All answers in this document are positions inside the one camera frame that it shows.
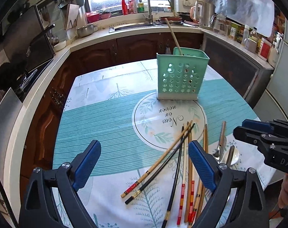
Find steel spoon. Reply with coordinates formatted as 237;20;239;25
219;135;227;161

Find steel electric kettle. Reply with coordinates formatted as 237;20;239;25
190;0;216;30

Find long pale chopstick striped end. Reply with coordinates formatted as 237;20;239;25
188;179;204;227

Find bamboo chopstick black red end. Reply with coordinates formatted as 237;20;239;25
120;120;193;198

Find green perforated utensil holder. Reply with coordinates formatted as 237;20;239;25
156;47;210;100

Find dark chopstick gold end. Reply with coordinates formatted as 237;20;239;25
125;123;195;205

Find black stove range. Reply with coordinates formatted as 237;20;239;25
0;5;55;101

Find teal floral tablecloth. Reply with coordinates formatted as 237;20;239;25
53;60;275;227

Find red bottle on sill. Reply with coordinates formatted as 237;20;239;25
121;0;129;15

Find brown wooden chopstick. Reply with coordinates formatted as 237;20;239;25
195;124;208;222

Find white jar red label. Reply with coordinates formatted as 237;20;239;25
258;38;272;61

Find chrome kitchen faucet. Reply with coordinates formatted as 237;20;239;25
138;0;153;24

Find tan chopstick red bands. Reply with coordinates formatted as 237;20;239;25
177;134;188;226
183;121;196;223

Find dark handled utensil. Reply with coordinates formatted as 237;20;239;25
226;146;235;167

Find steel pot on counter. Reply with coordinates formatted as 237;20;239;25
77;23;98;38

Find wooden handled metal spoon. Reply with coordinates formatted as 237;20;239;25
213;121;226;162

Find person right hand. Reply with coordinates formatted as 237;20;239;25
278;173;288;208

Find pale chopstick red striped end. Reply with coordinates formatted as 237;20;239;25
164;18;183;56

